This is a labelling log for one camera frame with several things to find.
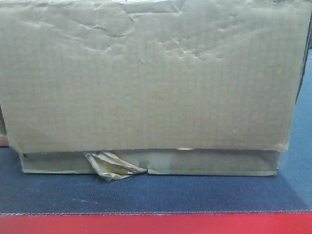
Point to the brown cardboard box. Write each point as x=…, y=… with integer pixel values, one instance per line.
x=178, y=87

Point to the red platform edge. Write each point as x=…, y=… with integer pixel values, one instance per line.
x=295, y=223

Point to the peeling brown packing tape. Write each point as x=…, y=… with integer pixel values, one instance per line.
x=110, y=167

